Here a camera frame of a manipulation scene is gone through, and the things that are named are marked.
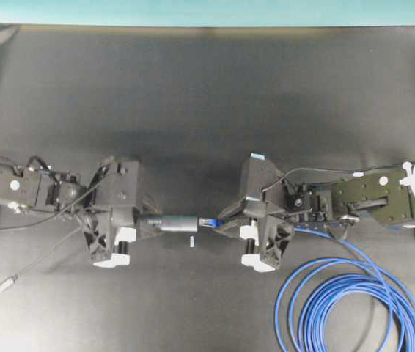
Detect teal backdrop board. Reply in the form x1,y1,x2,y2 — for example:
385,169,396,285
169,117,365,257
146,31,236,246
0,1,415,27

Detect blue LAN cable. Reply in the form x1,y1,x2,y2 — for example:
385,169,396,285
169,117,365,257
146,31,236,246
199,216,415,352

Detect grey hub adapter with cable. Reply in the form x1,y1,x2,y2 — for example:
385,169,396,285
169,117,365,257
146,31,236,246
0,202,200,293

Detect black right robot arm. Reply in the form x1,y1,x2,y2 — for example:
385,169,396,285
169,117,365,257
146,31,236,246
216,155,415,273

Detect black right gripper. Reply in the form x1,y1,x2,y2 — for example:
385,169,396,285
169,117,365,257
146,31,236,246
217,153,295,272

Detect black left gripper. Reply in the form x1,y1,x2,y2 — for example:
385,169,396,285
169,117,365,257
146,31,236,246
81,157,162,268

